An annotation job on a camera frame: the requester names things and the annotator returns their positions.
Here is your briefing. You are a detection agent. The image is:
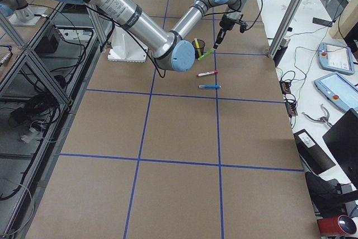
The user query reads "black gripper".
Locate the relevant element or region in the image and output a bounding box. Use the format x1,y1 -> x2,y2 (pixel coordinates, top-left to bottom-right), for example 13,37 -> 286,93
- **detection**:
213,16 -> 235,49

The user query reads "green highlighter pen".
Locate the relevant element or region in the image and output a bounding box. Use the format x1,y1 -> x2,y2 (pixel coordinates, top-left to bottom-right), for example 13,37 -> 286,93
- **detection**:
198,48 -> 215,60

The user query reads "yellow highlighter pen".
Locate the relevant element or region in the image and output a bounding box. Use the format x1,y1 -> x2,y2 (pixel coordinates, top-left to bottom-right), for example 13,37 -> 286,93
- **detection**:
194,38 -> 201,57

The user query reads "red white marker pen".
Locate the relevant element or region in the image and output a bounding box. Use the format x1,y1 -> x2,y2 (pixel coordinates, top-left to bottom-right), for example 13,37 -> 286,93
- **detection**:
197,70 -> 219,77

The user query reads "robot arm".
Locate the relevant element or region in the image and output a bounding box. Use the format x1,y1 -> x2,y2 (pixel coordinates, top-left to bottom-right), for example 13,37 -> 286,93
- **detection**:
56,0 -> 247,72

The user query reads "black mesh pen cup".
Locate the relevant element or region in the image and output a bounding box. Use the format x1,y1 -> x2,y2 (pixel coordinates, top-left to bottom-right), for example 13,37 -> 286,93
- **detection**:
192,39 -> 205,59

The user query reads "blue marker pen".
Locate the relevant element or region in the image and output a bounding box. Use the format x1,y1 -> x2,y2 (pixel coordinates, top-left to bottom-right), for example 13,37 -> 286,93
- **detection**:
198,85 -> 221,89

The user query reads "dark metal water bottle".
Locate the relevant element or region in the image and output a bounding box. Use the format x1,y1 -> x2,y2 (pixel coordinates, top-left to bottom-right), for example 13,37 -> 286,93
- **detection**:
273,35 -> 291,67

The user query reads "black smartphone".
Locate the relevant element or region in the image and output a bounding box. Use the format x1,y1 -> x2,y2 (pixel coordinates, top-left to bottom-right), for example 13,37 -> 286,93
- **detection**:
312,17 -> 333,27

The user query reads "teach pendant far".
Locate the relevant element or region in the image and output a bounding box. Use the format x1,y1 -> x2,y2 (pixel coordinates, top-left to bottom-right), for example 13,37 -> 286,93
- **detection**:
318,43 -> 355,76

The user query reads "teach pendant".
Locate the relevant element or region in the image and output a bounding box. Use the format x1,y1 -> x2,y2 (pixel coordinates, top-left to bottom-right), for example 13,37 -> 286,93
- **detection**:
314,72 -> 357,112
318,43 -> 355,76

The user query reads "teach pendant near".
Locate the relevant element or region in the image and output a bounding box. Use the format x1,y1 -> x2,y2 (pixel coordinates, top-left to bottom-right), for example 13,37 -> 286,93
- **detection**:
314,72 -> 357,112

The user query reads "metal pliers tool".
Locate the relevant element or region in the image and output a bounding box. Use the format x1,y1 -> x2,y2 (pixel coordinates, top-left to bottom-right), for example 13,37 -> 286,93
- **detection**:
302,104 -> 333,128

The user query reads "black laptop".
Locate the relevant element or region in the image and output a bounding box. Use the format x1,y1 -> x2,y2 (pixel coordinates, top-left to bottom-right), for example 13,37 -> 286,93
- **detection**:
323,109 -> 357,188

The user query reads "red cylindrical speaker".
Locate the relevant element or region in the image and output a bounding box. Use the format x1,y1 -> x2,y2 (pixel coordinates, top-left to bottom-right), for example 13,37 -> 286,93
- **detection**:
317,215 -> 357,237

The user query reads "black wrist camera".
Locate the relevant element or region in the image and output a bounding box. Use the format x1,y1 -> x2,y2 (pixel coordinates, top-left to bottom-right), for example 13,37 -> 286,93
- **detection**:
236,20 -> 248,33

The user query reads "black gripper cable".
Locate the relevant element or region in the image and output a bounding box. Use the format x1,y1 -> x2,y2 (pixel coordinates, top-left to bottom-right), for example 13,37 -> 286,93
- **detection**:
223,0 -> 265,31

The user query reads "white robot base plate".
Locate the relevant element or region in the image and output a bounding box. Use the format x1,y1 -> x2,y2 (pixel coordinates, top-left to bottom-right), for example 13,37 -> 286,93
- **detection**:
108,26 -> 148,63

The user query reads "aluminium frame post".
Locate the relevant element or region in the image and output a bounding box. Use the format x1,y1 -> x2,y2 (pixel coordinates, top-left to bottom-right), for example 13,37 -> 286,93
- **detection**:
266,0 -> 302,59

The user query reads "aluminium frame rack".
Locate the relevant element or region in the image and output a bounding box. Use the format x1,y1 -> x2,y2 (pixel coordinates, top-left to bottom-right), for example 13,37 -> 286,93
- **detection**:
1,4 -> 111,238

